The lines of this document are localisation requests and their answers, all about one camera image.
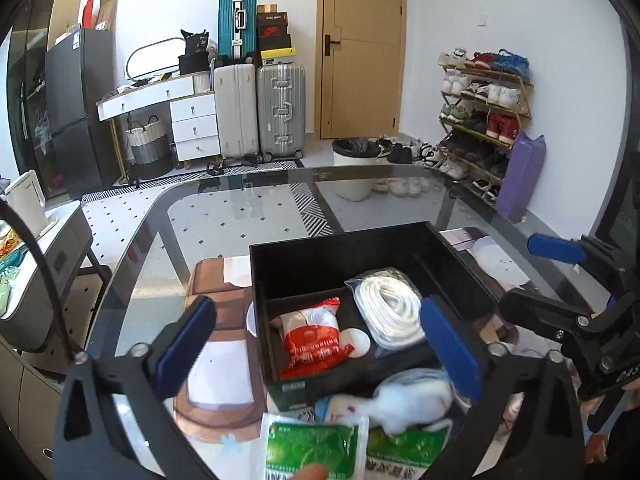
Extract silver suitcase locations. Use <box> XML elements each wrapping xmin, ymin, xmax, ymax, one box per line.
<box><xmin>256</xmin><ymin>64</ymin><xmax>307</xmax><ymax>163</ymax></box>

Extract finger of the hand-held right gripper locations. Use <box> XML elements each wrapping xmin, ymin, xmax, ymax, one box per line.
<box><xmin>500</xmin><ymin>287</ymin><xmax>602</xmax><ymax>352</ymax></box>
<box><xmin>527</xmin><ymin>233</ymin><xmax>626</xmax><ymax>291</ymax></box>

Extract group of racked shoes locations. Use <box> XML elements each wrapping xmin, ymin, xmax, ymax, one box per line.
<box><xmin>439</xmin><ymin>47</ymin><xmax>532</xmax><ymax>203</ymax></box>

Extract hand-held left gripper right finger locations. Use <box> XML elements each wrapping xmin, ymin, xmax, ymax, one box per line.
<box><xmin>419</xmin><ymin>296</ymin><xmax>587</xmax><ymax>480</ymax></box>

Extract oval mirror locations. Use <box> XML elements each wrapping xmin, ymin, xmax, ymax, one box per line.
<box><xmin>124</xmin><ymin>37</ymin><xmax>187</xmax><ymax>81</ymax></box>

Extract white plush toy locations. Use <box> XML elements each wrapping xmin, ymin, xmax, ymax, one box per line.
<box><xmin>320</xmin><ymin>367</ymin><xmax>473</xmax><ymax>433</ymax></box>

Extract grey woven laundry basket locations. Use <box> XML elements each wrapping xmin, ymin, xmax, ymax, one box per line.
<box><xmin>125</xmin><ymin>115</ymin><xmax>173</xmax><ymax>181</ymax></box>

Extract white round cotton pad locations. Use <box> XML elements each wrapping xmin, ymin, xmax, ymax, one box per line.
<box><xmin>340</xmin><ymin>327</ymin><xmax>372</xmax><ymax>361</ymax></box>

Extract purple mat bag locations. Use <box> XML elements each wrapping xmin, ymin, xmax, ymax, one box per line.
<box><xmin>495</xmin><ymin>131</ymin><xmax>547</xmax><ymax>223</ymax></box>

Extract dark glass cabinet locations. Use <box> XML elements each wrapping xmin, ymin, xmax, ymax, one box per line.
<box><xmin>7</xmin><ymin>0</ymin><xmax>83</xmax><ymax>201</ymax></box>

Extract yellow black shoe box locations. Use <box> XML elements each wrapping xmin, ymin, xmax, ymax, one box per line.
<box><xmin>260</xmin><ymin>47</ymin><xmax>296</xmax><ymax>66</ymax></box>

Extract black bag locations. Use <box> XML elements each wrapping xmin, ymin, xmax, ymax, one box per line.
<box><xmin>177</xmin><ymin>29</ymin><xmax>211</xmax><ymax>75</ymax></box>

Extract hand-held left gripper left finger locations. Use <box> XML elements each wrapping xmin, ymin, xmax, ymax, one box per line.
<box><xmin>52</xmin><ymin>295</ymin><xmax>218</xmax><ymax>480</ymax></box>

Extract red snack packet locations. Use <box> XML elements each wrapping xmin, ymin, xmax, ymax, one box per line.
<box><xmin>270</xmin><ymin>296</ymin><xmax>346</xmax><ymax>380</ymax></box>

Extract person's left hand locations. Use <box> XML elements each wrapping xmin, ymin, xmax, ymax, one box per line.
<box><xmin>290</xmin><ymin>462</ymin><xmax>328</xmax><ymax>480</ymax></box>

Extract cardboard box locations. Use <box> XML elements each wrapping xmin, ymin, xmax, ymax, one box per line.
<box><xmin>95</xmin><ymin>0</ymin><xmax>118</xmax><ymax>31</ymax></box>

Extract black red shoe box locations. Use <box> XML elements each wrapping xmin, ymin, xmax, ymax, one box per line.
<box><xmin>257</xmin><ymin>12</ymin><xmax>289</xmax><ymax>36</ymax></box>

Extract black white patterned rug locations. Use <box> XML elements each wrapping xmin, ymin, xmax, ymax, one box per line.
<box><xmin>80</xmin><ymin>157</ymin><xmax>346</xmax><ymax>238</ymax></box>

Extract white trash bin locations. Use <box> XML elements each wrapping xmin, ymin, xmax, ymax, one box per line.
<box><xmin>332</xmin><ymin>137</ymin><xmax>381</xmax><ymax>202</ymax></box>

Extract bagged white cord coil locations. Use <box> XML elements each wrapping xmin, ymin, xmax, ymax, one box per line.
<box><xmin>345</xmin><ymin>267</ymin><xmax>431</xmax><ymax>351</ymax></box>

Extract white drawer desk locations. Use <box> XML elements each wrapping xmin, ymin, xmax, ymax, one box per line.
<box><xmin>96</xmin><ymin>74</ymin><xmax>221</xmax><ymax>163</ymax></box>

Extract grey side table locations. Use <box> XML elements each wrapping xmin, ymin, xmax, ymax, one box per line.
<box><xmin>0</xmin><ymin>200</ymin><xmax>113</xmax><ymax>356</ymax></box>

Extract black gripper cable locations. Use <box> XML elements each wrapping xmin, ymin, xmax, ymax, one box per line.
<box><xmin>0</xmin><ymin>195</ymin><xmax>81</xmax><ymax>361</ymax></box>

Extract pile of snack packets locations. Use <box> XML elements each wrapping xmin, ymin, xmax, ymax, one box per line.
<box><xmin>0</xmin><ymin>225</ymin><xmax>26</xmax><ymax>321</ymax></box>

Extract green packet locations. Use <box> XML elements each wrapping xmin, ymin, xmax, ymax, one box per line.
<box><xmin>260</xmin><ymin>412</ymin><xmax>370</xmax><ymax>480</ymax></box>
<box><xmin>365</xmin><ymin>425</ymin><xmax>453</xmax><ymax>480</ymax></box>

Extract black organizer box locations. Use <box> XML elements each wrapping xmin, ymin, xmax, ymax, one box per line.
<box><xmin>249</xmin><ymin>221</ymin><xmax>501</xmax><ymax>413</ymax></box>

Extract dark grey fridge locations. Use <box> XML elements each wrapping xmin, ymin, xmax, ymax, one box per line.
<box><xmin>45</xmin><ymin>27</ymin><xmax>118</xmax><ymax>196</ymax></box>

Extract wooden shoe rack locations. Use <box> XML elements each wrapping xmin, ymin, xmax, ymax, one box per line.
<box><xmin>439</xmin><ymin>47</ymin><xmax>535</xmax><ymax>206</ymax></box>

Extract scattered loose shoes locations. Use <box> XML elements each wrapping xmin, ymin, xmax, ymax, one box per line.
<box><xmin>372</xmin><ymin>134</ymin><xmax>471</xmax><ymax>198</ymax></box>

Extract wooden door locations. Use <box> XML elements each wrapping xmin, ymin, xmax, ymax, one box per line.
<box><xmin>316</xmin><ymin>0</ymin><xmax>407</xmax><ymax>140</ymax></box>

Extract teal suitcase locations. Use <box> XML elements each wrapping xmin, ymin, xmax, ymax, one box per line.
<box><xmin>218</xmin><ymin>0</ymin><xmax>258</xmax><ymax>66</ymax></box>

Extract printed desk mat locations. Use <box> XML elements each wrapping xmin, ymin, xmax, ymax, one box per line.
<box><xmin>172</xmin><ymin>227</ymin><xmax>533</xmax><ymax>480</ymax></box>

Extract white suitcase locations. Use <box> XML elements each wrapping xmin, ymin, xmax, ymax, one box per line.
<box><xmin>214</xmin><ymin>62</ymin><xmax>260</xmax><ymax>161</ymax></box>

